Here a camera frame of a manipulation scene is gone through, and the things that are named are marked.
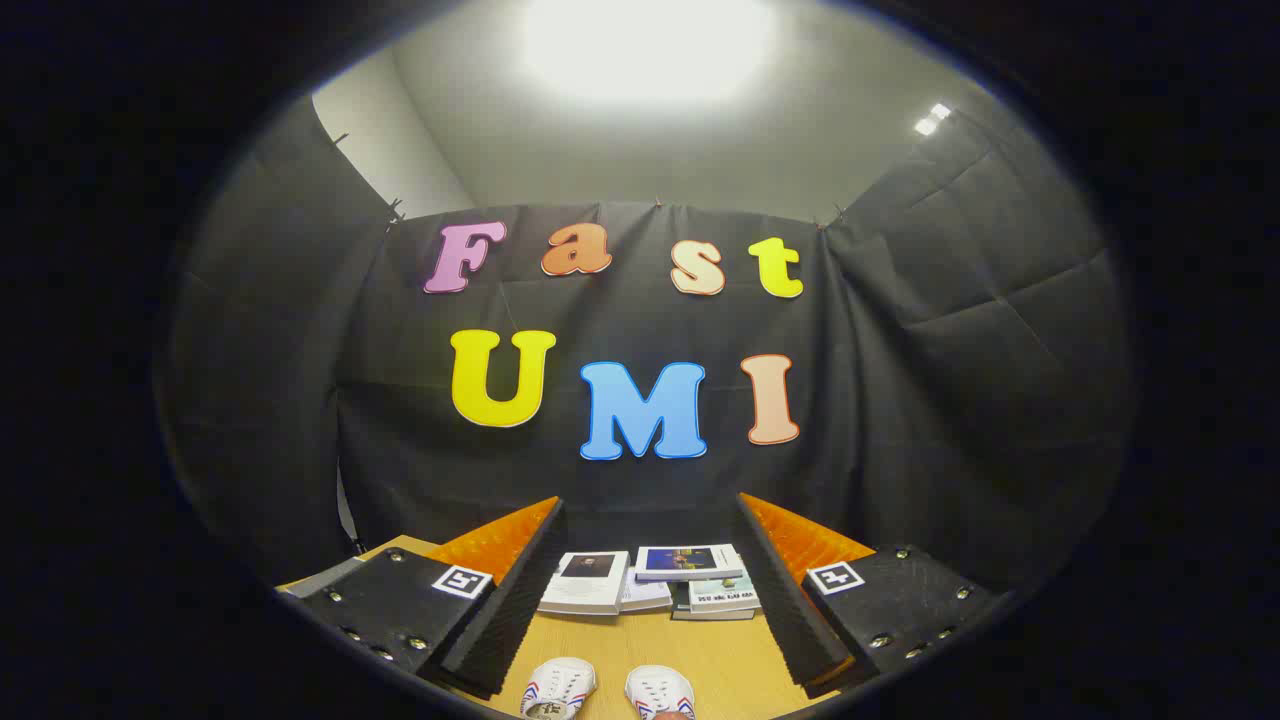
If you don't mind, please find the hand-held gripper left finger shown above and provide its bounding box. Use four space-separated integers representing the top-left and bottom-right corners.
283 497 568 701

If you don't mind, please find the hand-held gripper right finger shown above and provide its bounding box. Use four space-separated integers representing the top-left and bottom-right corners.
737 492 1006 701

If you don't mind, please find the white book with portrait cover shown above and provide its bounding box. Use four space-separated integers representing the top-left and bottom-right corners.
537 551 631 616

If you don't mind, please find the dark hardcover book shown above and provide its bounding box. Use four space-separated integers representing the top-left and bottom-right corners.
672 585 757 622

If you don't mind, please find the book with pale green cover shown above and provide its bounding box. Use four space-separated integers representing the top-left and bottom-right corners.
688 576 761 614

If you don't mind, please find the book with blue picture cover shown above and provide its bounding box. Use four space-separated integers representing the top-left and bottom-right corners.
635 544 746 583

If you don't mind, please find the white striped canvas shoe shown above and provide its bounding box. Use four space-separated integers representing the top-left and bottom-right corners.
625 665 696 720
520 657 598 720

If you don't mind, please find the large ceiling light panel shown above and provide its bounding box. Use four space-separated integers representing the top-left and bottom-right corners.
520 0 781 103

